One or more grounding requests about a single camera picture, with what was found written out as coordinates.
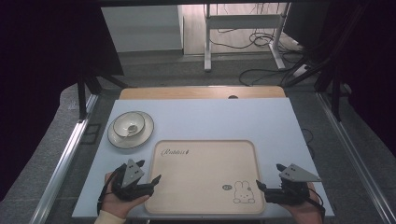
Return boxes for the white power strip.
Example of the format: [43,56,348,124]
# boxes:
[292,63,312,78]

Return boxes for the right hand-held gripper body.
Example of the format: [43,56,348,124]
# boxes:
[264,163,322,206]

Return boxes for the beige wooden tray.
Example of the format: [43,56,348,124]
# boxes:
[144,139,266,216]

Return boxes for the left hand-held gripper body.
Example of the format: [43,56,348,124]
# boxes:
[111,159,155,202]

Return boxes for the white metal desk frame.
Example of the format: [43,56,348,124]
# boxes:
[204,3,291,73]

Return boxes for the wooden table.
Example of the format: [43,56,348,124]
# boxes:
[119,86,287,101]

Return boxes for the person's right hand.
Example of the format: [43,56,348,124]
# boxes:
[281,182,325,224]

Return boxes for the person's left hand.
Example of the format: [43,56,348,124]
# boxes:
[101,173,151,219]

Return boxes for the left hand-held gripper cable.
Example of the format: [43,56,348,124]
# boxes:
[96,170,121,217]

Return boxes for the black metal stand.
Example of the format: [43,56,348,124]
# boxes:
[76,63,129,121]
[281,3,372,123]

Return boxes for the black floor cables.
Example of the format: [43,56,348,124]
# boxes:
[208,27,312,88]

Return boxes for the white board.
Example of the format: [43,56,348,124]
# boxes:
[71,97,335,219]

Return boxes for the white bowl with dark rim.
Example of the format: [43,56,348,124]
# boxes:
[112,111,147,138]

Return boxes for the hand-held gripper cable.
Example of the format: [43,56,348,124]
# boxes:
[306,185,327,220]
[96,170,121,217]

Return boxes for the aluminium rail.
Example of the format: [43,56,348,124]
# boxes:
[315,91,396,224]
[28,92,100,224]

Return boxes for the person's left sleeve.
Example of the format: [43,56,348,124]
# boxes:
[93,210,127,224]

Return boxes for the right hand-held gripper cable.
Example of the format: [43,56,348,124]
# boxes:
[306,185,327,220]

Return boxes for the white plate with dark rim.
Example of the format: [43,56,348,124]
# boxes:
[106,110,155,149]

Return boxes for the white spoon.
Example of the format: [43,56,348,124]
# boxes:
[117,124,139,139]

